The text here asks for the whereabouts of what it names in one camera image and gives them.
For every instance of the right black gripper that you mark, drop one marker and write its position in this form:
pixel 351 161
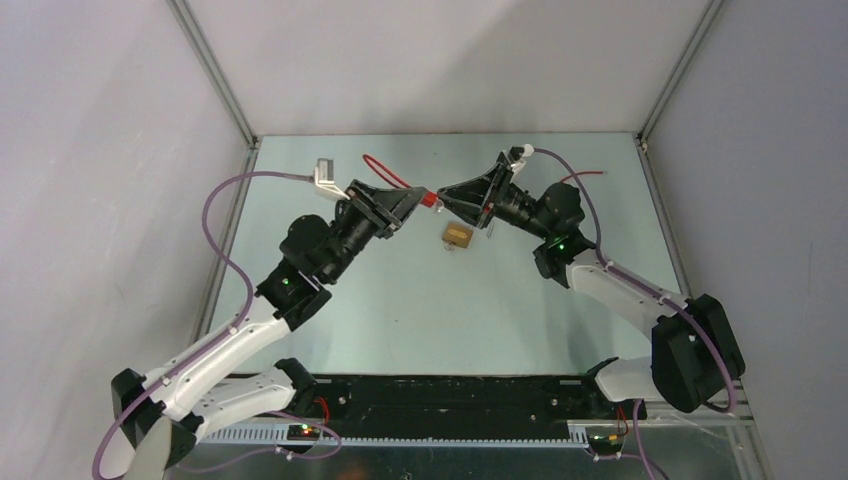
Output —
pixel 469 199

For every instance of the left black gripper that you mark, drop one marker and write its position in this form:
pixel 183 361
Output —
pixel 364 200

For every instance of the brass padlock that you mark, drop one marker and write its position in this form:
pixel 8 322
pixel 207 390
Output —
pixel 463 235

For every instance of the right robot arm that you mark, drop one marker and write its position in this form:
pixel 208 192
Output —
pixel 694 357

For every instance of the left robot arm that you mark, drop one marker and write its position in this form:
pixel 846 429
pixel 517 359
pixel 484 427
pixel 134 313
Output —
pixel 167 411

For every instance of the left controller board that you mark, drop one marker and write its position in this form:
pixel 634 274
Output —
pixel 303 432

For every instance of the controller board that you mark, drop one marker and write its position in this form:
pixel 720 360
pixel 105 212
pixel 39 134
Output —
pixel 303 432
pixel 605 447

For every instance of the right controller board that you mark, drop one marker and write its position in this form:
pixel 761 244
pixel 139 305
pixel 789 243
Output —
pixel 605 447

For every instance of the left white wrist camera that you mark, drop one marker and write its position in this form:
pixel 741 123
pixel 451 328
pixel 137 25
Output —
pixel 323 180

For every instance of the red cable seal open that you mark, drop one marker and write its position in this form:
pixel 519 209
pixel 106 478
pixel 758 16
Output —
pixel 580 174

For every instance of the right aluminium frame post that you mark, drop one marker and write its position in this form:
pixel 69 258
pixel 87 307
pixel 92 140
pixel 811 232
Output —
pixel 691 48

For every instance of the aluminium frame post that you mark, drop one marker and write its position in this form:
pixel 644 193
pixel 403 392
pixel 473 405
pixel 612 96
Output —
pixel 691 48
pixel 197 40

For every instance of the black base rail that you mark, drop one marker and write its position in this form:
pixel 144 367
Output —
pixel 452 407

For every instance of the left aluminium frame post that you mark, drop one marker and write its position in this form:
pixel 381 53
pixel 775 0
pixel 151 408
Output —
pixel 197 40

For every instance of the grey slotted cable duct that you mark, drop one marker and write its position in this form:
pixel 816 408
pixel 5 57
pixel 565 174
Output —
pixel 274 434

